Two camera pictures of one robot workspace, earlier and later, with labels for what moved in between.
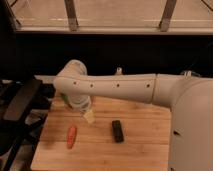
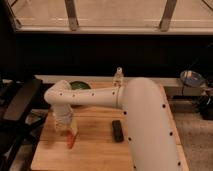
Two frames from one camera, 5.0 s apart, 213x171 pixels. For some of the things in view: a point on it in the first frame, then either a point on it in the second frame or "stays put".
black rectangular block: (119, 137) stays put
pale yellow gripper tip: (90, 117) → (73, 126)
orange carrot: (70, 139) stays put
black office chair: (24, 106) stays put
